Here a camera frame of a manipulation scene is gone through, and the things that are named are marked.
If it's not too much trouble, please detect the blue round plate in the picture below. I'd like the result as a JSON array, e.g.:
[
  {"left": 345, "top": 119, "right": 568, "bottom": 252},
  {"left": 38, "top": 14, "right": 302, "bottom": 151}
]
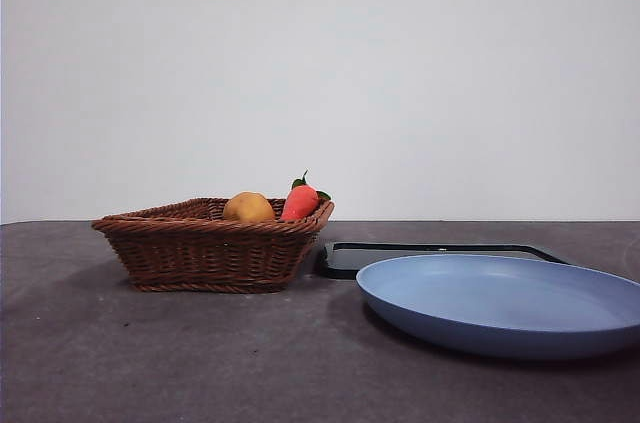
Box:
[{"left": 355, "top": 253, "right": 640, "bottom": 362}]

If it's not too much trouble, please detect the orange toy carrot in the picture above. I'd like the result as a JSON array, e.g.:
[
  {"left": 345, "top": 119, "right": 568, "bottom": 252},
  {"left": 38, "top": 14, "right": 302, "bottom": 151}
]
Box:
[{"left": 280, "top": 170, "right": 333, "bottom": 222}]

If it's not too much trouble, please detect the yellow-brown potato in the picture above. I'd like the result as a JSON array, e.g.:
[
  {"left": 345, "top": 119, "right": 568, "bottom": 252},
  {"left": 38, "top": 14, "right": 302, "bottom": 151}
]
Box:
[{"left": 222, "top": 191, "right": 277, "bottom": 223}]

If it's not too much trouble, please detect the black rectangular tray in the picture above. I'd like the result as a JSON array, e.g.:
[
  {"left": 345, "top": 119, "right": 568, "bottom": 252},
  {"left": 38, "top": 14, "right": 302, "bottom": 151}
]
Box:
[{"left": 319, "top": 241, "right": 584, "bottom": 280}]

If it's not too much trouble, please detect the brown wicker basket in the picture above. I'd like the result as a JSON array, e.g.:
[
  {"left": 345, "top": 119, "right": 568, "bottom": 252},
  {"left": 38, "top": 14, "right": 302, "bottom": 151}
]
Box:
[{"left": 91, "top": 196, "right": 335, "bottom": 293}]

